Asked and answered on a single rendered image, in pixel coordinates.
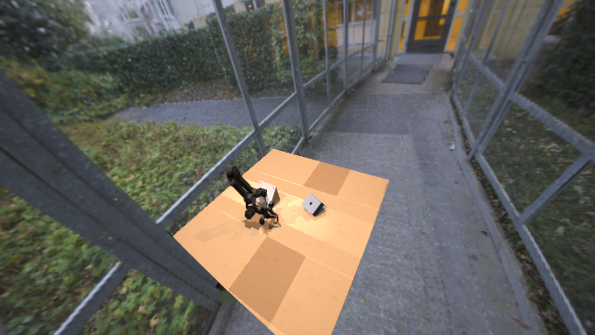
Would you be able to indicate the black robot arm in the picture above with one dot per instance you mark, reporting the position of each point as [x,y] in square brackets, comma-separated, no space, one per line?
[240,185]

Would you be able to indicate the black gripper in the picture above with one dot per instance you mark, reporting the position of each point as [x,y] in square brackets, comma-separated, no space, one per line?
[266,214]

